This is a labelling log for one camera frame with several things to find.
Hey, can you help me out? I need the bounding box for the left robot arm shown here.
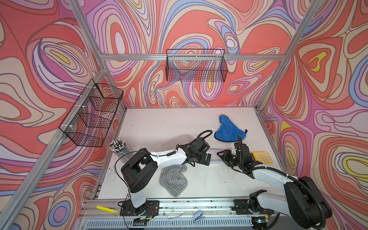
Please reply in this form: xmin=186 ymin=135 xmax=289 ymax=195
xmin=120 ymin=136 xmax=211 ymax=209

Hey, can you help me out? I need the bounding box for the small white card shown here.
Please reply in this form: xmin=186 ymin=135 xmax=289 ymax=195
xmin=108 ymin=168 xmax=116 ymax=176

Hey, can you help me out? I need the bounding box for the cup of pens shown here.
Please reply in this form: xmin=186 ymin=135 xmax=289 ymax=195
xmin=109 ymin=138 xmax=134 ymax=163

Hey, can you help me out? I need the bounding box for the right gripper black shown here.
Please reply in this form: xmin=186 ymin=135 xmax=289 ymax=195
xmin=217 ymin=149 xmax=243 ymax=168

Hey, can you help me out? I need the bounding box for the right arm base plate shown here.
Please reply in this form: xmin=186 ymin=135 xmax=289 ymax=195
xmin=232 ymin=198 xmax=275 ymax=215

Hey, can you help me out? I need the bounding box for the wall wire basket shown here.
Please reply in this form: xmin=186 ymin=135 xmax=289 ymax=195
xmin=165 ymin=48 xmax=228 ymax=82
xmin=59 ymin=80 xmax=124 ymax=148

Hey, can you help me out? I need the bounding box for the yellow perforated tray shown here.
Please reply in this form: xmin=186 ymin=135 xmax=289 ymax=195
xmin=251 ymin=151 xmax=273 ymax=164

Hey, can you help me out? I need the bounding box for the small blue-rimmed lunch box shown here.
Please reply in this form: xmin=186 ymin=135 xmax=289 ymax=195
xmin=207 ymin=148 xmax=222 ymax=165

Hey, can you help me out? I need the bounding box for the back wall wire basket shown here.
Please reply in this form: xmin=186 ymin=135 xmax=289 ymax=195
xmin=165 ymin=48 xmax=228 ymax=82

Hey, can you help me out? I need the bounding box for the large clear lunch box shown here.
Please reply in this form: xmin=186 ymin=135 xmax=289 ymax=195
xmin=161 ymin=135 xmax=192 ymax=151

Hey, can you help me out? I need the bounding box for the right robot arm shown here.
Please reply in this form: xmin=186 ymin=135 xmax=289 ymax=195
xmin=217 ymin=142 xmax=333 ymax=230

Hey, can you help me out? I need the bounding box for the blue microfiber cloth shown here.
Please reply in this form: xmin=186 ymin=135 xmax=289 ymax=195
xmin=214 ymin=115 xmax=248 ymax=142

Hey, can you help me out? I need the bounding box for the grey striped cloth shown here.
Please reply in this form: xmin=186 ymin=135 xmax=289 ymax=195
xmin=159 ymin=164 xmax=188 ymax=197

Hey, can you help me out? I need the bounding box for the yellow highlighter marker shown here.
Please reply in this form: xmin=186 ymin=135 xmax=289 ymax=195
xmin=96 ymin=206 xmax=118 ymax=214

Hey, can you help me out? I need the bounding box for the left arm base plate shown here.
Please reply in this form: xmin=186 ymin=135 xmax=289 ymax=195
xmin=117 ymin=199 xmax=160 ymax=217

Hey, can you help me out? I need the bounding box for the left wall wire basket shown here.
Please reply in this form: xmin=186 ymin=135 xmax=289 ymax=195
xmin=59 ymin=80 xmax=124 ymax=148

